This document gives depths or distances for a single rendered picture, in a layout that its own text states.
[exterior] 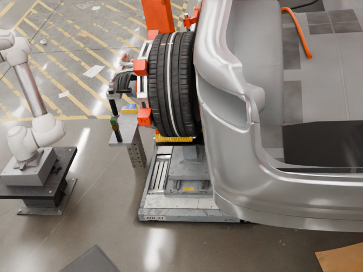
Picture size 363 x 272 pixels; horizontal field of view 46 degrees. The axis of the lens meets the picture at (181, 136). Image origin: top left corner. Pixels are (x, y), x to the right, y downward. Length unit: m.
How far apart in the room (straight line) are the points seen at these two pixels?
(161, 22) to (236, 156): 1.58
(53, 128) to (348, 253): 2.08
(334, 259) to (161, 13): 1.90
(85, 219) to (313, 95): 1.83
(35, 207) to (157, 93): 1.49
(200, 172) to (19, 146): 1.25
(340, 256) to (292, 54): 1.25
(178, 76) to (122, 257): 1.27
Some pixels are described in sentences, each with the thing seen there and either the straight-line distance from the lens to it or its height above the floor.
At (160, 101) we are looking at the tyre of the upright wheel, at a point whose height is 0.96.
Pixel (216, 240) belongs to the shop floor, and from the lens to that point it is 2.93.
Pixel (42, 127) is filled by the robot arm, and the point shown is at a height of 0.65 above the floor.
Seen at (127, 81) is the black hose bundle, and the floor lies 1.02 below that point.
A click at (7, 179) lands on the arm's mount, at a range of 3.29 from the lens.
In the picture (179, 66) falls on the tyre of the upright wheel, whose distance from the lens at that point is 2.46.
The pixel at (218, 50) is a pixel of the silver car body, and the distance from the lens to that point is 1.50.
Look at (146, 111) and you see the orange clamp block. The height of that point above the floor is 0.89.
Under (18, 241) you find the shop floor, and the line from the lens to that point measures 3.37.
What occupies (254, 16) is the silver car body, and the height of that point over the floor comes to 1.35.
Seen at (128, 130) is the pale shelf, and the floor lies 0.45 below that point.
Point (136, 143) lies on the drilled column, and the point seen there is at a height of 0.26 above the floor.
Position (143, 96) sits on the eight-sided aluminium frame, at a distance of 2.53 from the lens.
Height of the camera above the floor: 2.39
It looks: 40 degrees down
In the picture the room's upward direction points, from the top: 11 degrees counter-clockwise
